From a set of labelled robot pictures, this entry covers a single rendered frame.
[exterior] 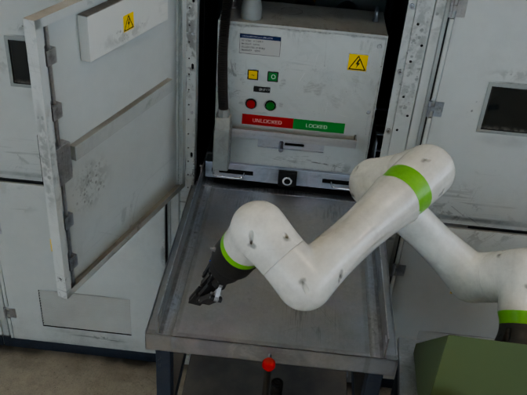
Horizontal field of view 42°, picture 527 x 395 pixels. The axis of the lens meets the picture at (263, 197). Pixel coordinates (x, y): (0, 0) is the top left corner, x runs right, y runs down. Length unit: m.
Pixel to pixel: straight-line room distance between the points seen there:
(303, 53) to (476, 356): 0.99
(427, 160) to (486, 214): 0.83
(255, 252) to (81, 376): 1.65
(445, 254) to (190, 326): 0.66
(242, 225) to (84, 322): 1.57
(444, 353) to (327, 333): 0.33
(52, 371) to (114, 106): 1.32
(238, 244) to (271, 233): 0.07
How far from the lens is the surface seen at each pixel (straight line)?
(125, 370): 2.82
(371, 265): 2.01
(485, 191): 2.27
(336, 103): 2.14
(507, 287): 1.77
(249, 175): 2.26
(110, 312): 2.68
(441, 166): 1.52
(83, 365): 2.86
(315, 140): 2.15
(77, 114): 1.72
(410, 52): 2.04
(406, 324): 2.59
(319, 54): 2.08
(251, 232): 1.26
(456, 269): 1.82
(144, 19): 1.84
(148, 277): 2.52
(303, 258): 1.26
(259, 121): 2.18
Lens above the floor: 2.08
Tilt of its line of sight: 34 degrees down
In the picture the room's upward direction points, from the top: 5 degrees clockwise
